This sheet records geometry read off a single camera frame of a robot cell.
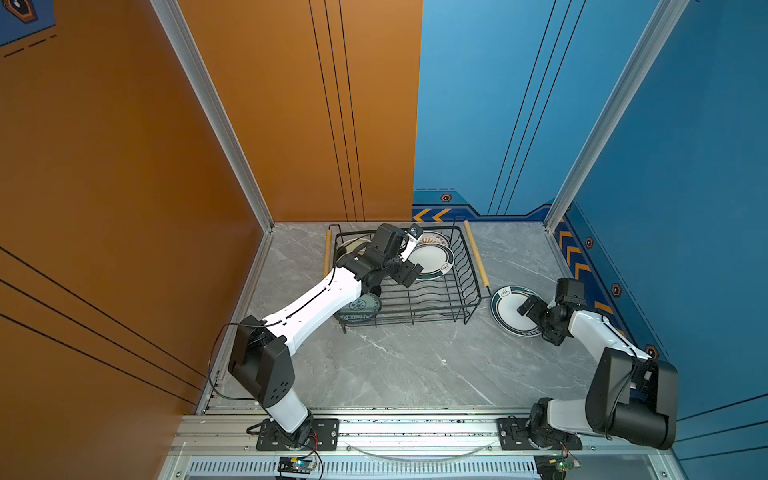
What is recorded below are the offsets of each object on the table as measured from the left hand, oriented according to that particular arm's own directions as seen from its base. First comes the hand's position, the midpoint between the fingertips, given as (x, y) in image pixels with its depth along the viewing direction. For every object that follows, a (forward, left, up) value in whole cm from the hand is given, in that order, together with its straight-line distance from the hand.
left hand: (405, 253), depth 83 cm
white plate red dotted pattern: (+13, -9, -8) cm, 18 cm away
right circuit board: (-46, -35, -23) cm, 62 cm away
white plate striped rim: (+6, -10, -10) cm, 15 cm away
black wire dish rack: (+2, -15, -20) cm, 25 cm away
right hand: (-10, -38, -18) cm, 43 cm away
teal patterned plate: (-9, +13, -16) cm, 23 cm away
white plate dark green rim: (-5, -33, -20) cm, 39 cm away
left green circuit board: (-47, +26, -24) cm, 59 cm away
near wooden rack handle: (-1, -21, -3) cm, 22 cm away
